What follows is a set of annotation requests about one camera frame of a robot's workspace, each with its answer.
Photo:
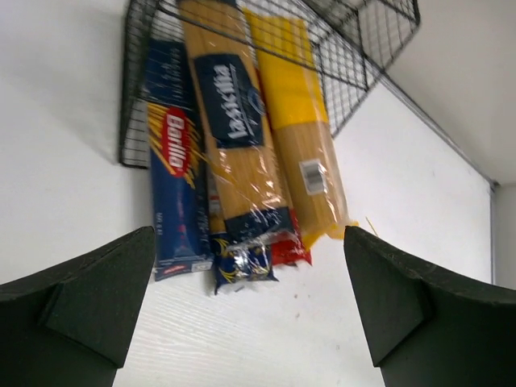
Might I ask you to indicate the blue Barilla spaghetti box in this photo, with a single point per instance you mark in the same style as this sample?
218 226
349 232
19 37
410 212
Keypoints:
177 162

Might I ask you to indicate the blue patterned spaghetti bag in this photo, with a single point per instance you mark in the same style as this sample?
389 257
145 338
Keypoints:
234 268

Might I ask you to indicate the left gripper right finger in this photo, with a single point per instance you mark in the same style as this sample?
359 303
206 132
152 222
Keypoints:
426 325

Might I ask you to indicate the yellow spaghetti bag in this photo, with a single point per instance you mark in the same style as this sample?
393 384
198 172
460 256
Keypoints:
300 125

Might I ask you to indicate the dark label spaghetti bag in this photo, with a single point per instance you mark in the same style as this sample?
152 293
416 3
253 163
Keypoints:
239 142

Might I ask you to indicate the red spaghetti bag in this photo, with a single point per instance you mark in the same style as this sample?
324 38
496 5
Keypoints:
287 247

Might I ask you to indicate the loose spaghetti strand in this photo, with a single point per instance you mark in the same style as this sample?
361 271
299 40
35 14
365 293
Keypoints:
373 229

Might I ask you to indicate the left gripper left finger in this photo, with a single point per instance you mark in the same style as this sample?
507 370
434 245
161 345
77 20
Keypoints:
72 324

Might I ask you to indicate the black wire mesh shelf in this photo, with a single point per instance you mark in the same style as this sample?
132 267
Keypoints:
353 44

